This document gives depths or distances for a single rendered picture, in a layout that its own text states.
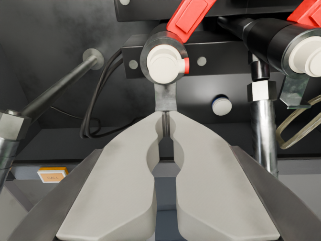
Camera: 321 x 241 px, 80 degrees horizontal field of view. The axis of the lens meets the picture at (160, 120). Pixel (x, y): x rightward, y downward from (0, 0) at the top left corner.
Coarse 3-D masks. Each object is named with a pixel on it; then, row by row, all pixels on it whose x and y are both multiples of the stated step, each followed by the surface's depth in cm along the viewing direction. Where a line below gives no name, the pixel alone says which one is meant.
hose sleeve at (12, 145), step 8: (0, 144) 12; (8, 144) 12; (16, 144) 13; (0, 152) 12; (8, 152) 12; (0, 160) 12; (8, 160) 13; (0, 168) 12; (8, 168) 13; (0, 176) 12; (0, 184) 13; (0, 192) 13
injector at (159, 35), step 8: (160, 24) 16; (152, 32) 13; (160, 32) 12; (168, 32) 12; (152, 40) 10; (160, 40) 10; (168, 40) 10; (176, 40) 10; (144, 48) 11; (176, 48) 11; (184, 48) 11; (144, 56) 11; (184, 56) 11; (144, 64) 11; (144, 72) 11; (152, 80) 12; (176, 80) 12
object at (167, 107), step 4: (156, 104) 13; (160, 104) 13; (164, 104) 13; (168, 104) 13; (172, 104) 12; (176, 104) 13; (156, 108) 12; (160, 108) 12; (164, 108) 12; (168, 108) 12; (172, 108) 12; (176, 108) 12
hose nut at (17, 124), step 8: (0, 112) 12; (8, 112) 12; (16, 112) 13; (0, 120) 12; (8, 120) 12; (16, 120) 12; (24, 120) 13; (0, 128) 12; (8, 128) 12; (16, 128) 12; (24, 128) 13; (0, 136) 12; (8, 136) 12; (16, 136) 12; (24, 136) 13
